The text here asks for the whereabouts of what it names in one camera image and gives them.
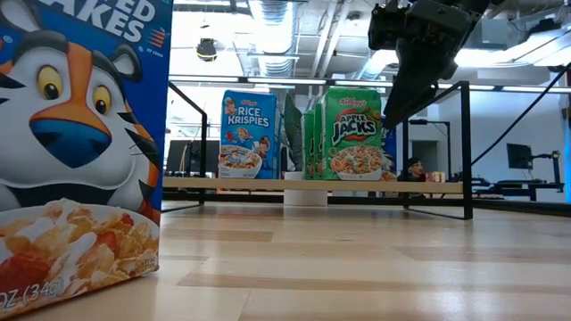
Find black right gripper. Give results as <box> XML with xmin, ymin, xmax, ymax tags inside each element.
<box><xmin>384</xmin><ymin>0</ymin><xmax>483</xmax><ymax>129</ymax></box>

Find black computer monitor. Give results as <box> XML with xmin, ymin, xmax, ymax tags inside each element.
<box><xmin>165</xmin><ymin>139</ymin><xmax>220</xmax><ymax>176</ymax></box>
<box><xmin>506</xmin><ymin>143</ymin><xmax>534</xmax><ymax>170</ymax></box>

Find black desk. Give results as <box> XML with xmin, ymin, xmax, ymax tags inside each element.
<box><xmin>476</xmin><ymin>177</ymin><xmax>566</xmax><ymax>202</ymax></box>

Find wooden shelf with black frame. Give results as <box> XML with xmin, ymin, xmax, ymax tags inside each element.
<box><xmin>161</xmin><ymin>81</ymin><xmax>475</xmax><ymax>221</ymax></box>

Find person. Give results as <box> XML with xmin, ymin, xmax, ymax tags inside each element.
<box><xmin>396</xmin><ymin>155</ymin><xmax>427</xmax><ymax>184</ymax></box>

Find Rice Krispies cereal box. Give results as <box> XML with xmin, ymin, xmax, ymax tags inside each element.
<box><xmin>218</xmin><ymin>88</ymin><xmax>283</xmax><ymax>180</ymax></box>

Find black metal table frame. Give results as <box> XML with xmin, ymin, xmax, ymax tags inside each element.
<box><xmin>161</xmin><ymin>62</ymin><xmax>571</xmax><ymax>218</ymax></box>

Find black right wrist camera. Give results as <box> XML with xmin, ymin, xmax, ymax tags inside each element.
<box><xmin>368</xmin><ymin>3</ymin><xmax>405</xmax><ymax>51</ymax></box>

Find black dome ceiling lamp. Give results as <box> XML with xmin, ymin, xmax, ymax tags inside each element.
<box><xmin>195</xmin><ymin>37</ymin><xmax>219</xmax><ymax>62</ymax></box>

